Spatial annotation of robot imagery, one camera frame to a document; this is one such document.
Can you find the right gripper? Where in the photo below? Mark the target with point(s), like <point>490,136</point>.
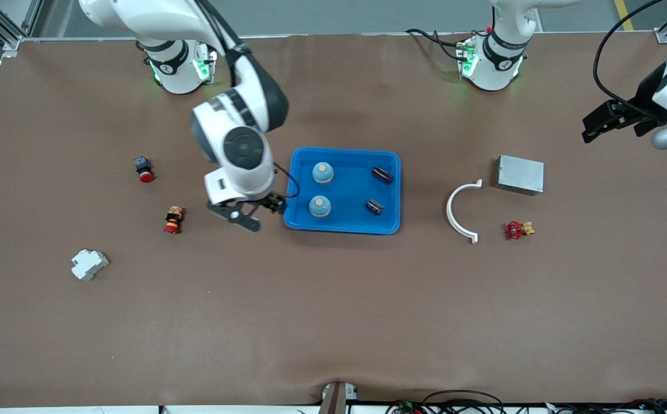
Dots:
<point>268,200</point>

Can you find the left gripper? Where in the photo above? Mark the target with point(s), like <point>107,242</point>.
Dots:
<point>646,95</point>

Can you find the blue bell with beige knob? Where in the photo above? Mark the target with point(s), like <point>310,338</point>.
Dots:
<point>319,207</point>
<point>322,173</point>

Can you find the dark electrolytic capacitor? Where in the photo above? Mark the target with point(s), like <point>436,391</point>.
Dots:
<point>382,175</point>
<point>374,206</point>

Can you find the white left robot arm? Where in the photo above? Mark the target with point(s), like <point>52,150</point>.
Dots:
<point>497,69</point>

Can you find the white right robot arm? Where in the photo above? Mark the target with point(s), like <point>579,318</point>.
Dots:
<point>241,152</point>

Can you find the blue plastic tray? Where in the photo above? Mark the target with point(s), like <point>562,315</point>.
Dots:
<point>345,195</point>

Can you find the grey metal power supply box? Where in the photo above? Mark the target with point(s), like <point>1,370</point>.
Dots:
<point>520,175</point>

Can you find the black red emergency push button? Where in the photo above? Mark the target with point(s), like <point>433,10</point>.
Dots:
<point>145,171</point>

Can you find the brown table mat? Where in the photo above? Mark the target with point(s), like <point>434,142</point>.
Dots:
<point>333,316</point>

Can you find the white curved pipe clamp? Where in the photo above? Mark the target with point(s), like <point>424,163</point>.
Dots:
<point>449,210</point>

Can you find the white circuit breaker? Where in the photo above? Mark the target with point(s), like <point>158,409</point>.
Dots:
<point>88,264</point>

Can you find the grey metal table clamp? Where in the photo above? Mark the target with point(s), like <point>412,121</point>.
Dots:
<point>338,399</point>

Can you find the red yellow button switch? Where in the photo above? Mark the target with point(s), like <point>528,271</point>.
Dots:
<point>173,220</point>

